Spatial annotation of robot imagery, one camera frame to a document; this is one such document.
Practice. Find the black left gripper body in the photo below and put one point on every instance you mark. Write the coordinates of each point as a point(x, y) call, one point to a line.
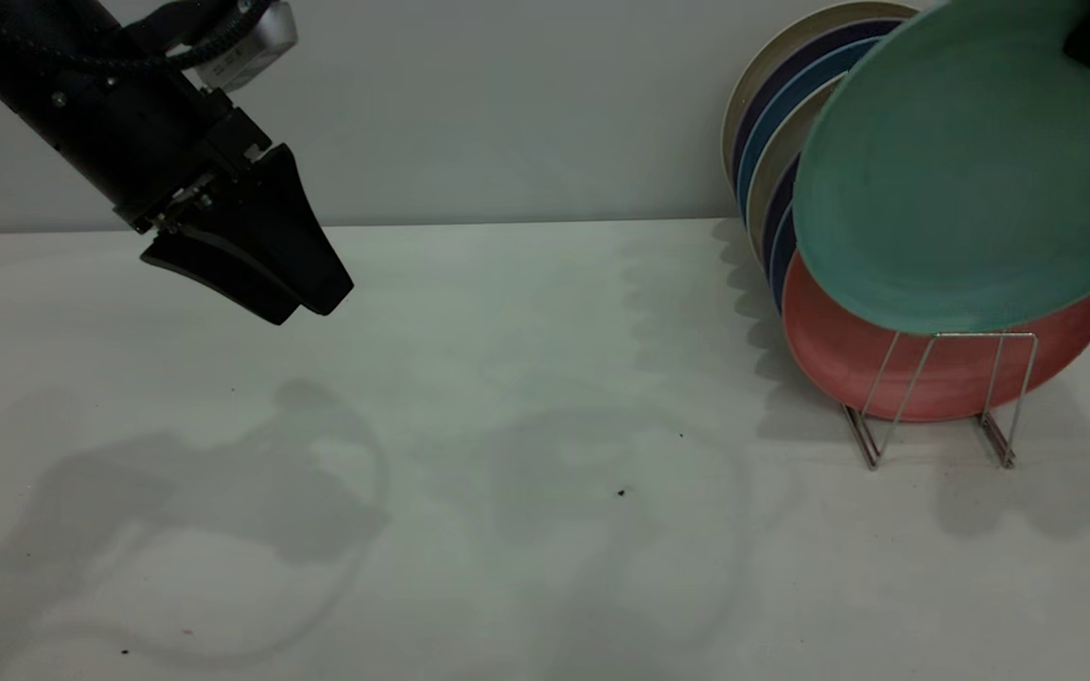
point(157, 142)

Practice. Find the beige round plate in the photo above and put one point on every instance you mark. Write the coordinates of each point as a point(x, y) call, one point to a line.
point(791, 43)
point(782, 142)

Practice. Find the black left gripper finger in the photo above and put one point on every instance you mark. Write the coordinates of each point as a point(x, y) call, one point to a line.
point(280, 227)
point(233, 279)

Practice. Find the teal blue round plate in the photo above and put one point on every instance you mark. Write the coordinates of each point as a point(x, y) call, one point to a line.
point(834, 60)

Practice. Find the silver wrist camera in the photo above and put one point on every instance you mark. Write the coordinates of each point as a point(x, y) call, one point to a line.
point(252, 47)

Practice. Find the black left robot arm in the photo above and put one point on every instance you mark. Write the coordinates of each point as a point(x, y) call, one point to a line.
point(25, 57)

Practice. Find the dark purple round plate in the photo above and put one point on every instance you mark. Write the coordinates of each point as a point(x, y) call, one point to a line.
point(778, 213)

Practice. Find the green round plate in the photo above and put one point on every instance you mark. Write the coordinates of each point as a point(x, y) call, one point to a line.
point(961, 170)

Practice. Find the dark navy round plate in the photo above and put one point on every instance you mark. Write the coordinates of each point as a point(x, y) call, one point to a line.
point(843, 36)

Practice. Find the pink round plate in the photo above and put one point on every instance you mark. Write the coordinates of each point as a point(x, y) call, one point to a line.
point(848, 359)

